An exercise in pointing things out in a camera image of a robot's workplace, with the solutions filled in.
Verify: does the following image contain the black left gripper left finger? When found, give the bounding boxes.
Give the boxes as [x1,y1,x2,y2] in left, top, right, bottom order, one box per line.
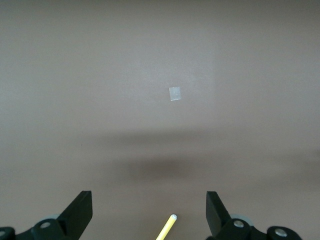
[0,190,93,240]

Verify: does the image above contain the yellow marker with clear cap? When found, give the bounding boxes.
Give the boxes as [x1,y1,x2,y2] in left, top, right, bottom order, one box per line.
[154,213,178,240]

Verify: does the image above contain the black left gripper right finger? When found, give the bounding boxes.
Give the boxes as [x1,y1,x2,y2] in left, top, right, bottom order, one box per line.
[205,190,304,240]

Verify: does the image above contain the small clear tape piece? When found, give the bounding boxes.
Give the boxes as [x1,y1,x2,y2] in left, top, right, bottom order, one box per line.
[168,86,181,101]

